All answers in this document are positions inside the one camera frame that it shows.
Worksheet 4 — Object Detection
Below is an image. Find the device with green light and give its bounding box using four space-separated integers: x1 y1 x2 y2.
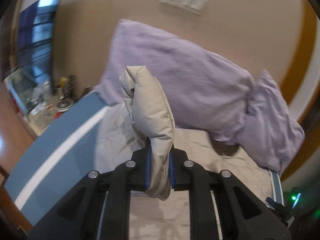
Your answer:
265 186 311 228

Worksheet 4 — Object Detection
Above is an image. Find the right lavender pillow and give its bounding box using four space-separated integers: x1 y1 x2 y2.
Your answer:
235 70 305 176

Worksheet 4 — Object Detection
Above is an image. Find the window with blue curtain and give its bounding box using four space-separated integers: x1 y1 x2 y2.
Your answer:
16 0 61 84

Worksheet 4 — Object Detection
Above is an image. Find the left lavender pillow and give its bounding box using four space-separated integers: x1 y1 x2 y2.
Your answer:
95 20 253 144

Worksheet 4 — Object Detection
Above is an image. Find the lavender pillow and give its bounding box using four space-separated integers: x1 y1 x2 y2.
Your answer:
95 20 253 144
235 70 305 176

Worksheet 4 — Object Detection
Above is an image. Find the cluttered side desk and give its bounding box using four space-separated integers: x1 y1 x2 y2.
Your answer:
4 69 80 140

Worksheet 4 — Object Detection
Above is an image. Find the white wall socket panel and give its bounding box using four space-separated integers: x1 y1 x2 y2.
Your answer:
159 0 207 15

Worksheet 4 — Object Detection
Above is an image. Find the blue white striped bedsheet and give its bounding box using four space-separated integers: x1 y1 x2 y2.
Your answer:
5 92 284 225

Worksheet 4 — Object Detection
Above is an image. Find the wooden door frame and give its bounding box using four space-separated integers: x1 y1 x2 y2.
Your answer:
278 0 320 181

